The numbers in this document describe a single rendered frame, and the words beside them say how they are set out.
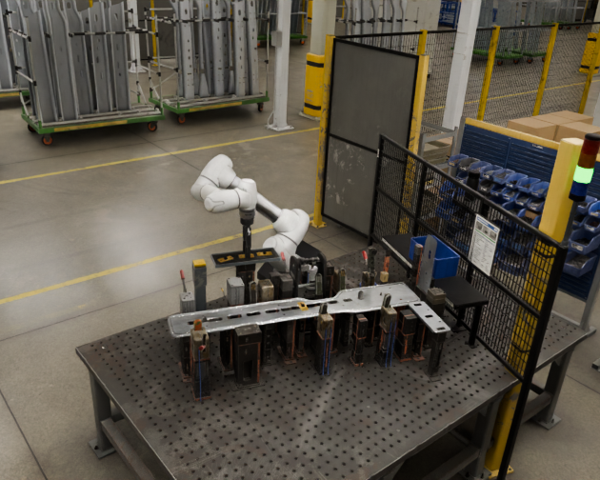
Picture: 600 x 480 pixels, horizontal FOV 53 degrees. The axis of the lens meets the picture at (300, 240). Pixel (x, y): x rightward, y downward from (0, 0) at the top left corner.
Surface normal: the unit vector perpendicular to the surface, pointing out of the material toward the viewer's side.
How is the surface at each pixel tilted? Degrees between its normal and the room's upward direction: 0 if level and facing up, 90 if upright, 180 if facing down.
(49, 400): 0
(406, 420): 0
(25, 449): 0
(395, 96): 90
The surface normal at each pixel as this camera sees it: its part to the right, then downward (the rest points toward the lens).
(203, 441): 0.05, -0.90
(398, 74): -0.78, 0.22
